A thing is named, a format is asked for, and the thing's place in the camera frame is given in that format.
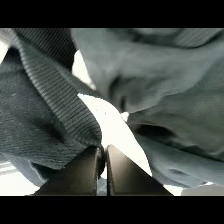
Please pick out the black jacket with white stripe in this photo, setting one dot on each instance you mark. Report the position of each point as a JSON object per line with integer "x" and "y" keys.
{"x": 166, "y": 100}

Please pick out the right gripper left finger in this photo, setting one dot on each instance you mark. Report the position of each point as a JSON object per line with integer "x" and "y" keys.
{"x": 81, "y": 176}

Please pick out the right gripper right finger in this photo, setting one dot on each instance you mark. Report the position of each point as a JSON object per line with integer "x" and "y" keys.
{"x": 128, "y": 176}

